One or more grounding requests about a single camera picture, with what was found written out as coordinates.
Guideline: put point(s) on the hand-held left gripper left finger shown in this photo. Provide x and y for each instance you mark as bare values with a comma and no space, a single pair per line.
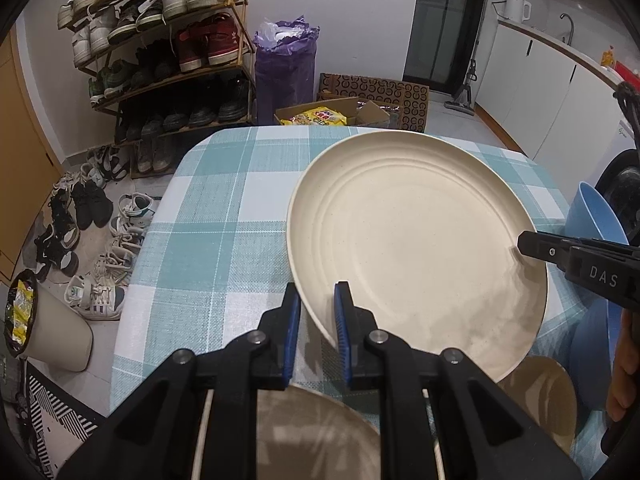
292,330

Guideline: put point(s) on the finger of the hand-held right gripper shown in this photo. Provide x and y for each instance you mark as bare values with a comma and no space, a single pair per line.
545,250

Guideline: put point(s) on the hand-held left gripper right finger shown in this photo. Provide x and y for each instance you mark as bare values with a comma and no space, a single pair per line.
342,330

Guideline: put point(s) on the large blue bowl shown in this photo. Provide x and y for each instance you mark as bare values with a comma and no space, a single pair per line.
592,360

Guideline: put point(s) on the large cream plate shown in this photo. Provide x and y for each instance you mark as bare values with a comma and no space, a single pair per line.
425,240

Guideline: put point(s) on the person's right hand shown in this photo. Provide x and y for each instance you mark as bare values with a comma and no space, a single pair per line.
622,375

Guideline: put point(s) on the white washing machine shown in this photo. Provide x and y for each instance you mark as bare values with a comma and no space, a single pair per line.
620,185

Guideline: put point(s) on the teal checked tablecloth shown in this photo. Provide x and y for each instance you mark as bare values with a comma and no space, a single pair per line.
225,220

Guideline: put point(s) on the small tan bowl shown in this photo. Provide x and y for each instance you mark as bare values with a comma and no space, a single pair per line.
545,400

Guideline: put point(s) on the white kitchen cabinets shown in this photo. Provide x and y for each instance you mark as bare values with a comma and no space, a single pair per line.
550,90

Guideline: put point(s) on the grey stick vacuum cleaner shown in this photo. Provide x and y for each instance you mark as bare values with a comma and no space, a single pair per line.
462,95

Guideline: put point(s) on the red box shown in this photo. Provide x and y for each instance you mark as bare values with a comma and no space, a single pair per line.
625,71

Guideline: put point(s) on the yellow bottle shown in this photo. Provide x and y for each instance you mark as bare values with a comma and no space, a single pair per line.
607,57

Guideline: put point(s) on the yellow snack packet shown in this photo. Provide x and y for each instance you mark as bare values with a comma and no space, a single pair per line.
315,117

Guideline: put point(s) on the open brown cardboard box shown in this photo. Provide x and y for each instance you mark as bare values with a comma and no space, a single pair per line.
372,115

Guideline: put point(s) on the chrome sink faucet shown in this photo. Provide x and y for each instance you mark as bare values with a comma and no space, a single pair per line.
570,30

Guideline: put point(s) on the patterned flat cardboard box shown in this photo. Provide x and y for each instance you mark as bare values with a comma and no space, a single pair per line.
380,87

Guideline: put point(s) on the white trash bin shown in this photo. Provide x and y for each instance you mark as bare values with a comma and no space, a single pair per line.
60,330

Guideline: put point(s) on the black framed glass door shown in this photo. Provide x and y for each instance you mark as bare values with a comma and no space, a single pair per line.
440,35

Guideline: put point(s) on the pile of sneakers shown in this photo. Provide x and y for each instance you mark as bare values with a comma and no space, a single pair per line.
90,202

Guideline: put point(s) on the white electric kettle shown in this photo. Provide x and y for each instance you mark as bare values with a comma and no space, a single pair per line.
515,10

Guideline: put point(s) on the purple plastic bag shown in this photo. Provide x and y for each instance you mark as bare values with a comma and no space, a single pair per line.
285,80

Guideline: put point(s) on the black white striped rug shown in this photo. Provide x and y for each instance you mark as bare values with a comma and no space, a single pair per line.
55,410

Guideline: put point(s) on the gold metal shoe rack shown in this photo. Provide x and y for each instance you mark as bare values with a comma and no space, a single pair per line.
175,85

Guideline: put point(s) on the wooden shoe rack with shoes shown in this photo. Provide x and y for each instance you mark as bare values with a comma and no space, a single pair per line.
210,40

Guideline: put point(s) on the wooden wardrobe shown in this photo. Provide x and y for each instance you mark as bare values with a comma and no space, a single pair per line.
20,170

